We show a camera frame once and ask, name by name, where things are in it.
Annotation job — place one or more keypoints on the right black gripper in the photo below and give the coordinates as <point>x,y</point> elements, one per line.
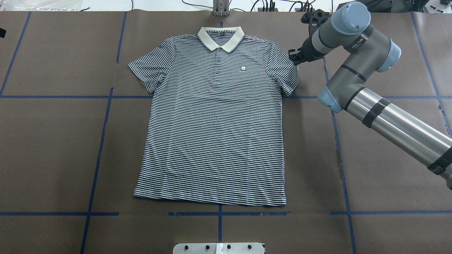
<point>305,50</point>

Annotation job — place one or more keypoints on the navy white striped polo shirt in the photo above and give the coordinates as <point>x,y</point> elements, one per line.
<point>215,130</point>

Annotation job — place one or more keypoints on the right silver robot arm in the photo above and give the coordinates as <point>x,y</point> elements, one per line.
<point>370,51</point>

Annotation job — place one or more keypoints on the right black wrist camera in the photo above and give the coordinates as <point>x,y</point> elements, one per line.
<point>315,19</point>

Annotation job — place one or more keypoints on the aluminium frame post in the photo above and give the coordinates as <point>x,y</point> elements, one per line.
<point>221,8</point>

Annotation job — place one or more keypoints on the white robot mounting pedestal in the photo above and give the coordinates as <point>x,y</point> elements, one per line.
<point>220,248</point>

